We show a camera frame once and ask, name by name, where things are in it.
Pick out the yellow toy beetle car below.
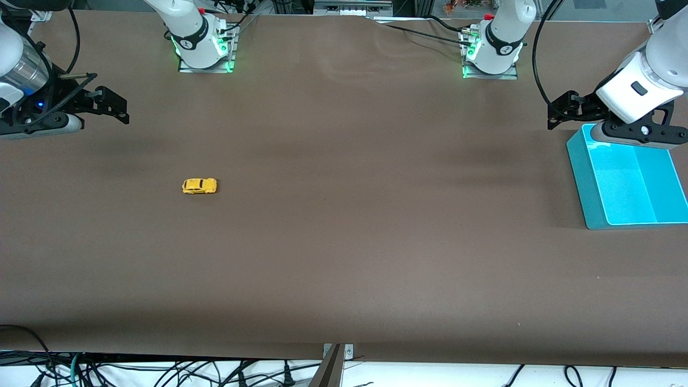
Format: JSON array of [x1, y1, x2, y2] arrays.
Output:
[[182, 178, 218, 195]]

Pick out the teal plastic bin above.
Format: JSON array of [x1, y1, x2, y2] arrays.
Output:
[[567, 124, 688, 230]]

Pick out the orange background objects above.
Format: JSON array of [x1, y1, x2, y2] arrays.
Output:
[[443, 0, 485, 15]]

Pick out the grey background device box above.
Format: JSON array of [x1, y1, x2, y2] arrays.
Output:
[[313, 0, 394, 16]]

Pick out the brown table leg beam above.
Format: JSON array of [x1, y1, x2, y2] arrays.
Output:
[[308, 344, 345, 387]]

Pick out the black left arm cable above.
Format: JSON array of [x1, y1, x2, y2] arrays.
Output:
[[532, 0, 566, 109]]

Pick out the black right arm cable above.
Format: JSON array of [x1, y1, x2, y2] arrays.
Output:
[[63, 6, 82, 77]]

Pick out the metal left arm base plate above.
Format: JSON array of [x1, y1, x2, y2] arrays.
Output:
[[461, 30, 520, 81]]

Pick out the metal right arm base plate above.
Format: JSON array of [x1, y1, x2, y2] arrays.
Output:
[[178, 26, 238, 74]]

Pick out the short black table cable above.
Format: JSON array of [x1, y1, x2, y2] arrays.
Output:
[[427, 15, 474, 33]]

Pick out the black arm base cable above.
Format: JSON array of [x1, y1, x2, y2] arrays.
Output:
[[212, 0, 260, 34]]

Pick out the long black table cable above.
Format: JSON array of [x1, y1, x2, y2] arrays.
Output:
[[383, 24, 474, 48]]

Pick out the black looping floor cable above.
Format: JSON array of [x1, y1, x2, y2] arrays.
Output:
[[0, 324, 54, 387]]

